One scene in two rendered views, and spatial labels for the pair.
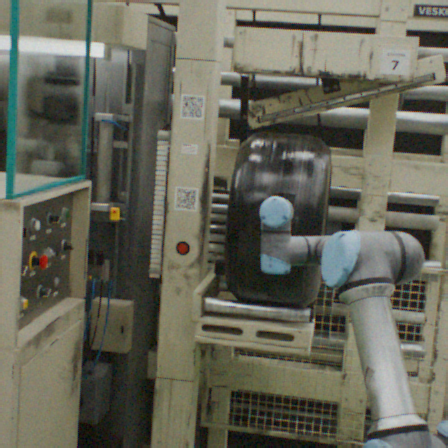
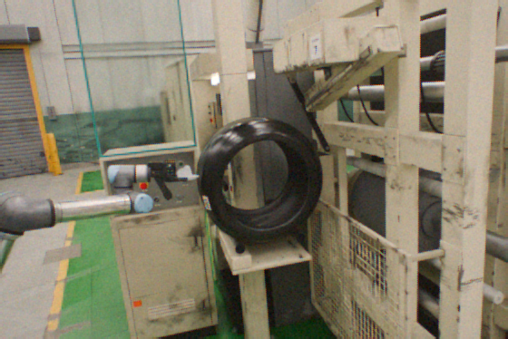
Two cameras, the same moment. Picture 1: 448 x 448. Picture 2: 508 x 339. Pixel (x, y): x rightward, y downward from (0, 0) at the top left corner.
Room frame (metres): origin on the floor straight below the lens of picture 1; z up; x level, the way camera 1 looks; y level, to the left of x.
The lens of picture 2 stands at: (2.06, -1.71, 1.56)
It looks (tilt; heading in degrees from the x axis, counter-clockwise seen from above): 12 degrees down; 69
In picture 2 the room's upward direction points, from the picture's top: 5 degrees counter-clockwise
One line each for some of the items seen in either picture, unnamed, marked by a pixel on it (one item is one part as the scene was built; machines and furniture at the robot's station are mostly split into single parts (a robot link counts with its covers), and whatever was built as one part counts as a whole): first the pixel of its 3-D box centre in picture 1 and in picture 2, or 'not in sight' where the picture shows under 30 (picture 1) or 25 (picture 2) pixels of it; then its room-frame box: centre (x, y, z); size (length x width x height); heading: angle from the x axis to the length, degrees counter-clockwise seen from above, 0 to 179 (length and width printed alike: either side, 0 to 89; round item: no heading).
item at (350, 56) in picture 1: (325, 56); (320, 50); (2.94, -0.31, 1.71); 0.61 x 0.25 x 0.15; 82
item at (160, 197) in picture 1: (162, 204); not in sight; (2.67, 0.21, 1.19); 0.05 x 0.04 x 0.48; 172
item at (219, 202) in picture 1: (216, 230); (314, 179); (3.08, 0.03, 1.05); 0.20 x 0.15 x 0.30; 82
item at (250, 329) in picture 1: (253, 329); (234, 246); (2.53, -0.12, 0.84); 0.36 x 0.09 x 0.06; 82
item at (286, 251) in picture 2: (257, 329); (262, 249); (2.67, -0.14, 0.80); 0.37 x 0.36 x 0.02; 172
